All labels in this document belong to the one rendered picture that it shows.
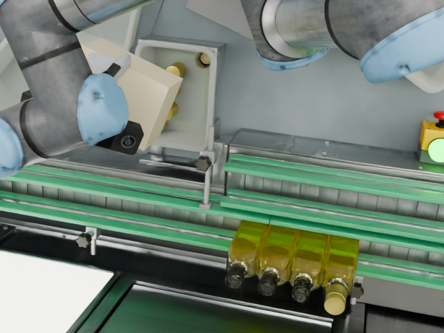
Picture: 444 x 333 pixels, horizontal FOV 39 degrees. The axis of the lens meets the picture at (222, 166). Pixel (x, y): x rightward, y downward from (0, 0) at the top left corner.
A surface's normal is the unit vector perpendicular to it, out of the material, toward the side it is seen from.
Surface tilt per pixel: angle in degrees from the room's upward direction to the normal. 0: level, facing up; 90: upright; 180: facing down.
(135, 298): 90
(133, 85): 0
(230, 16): 1
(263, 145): 90
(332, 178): 90
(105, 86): 90
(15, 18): 0
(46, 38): 37
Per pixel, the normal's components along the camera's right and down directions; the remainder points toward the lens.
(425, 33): -0.08, 0.33
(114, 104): 0.91, -0.26
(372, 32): -0.75, 0.43
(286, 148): 0.07, -0.93
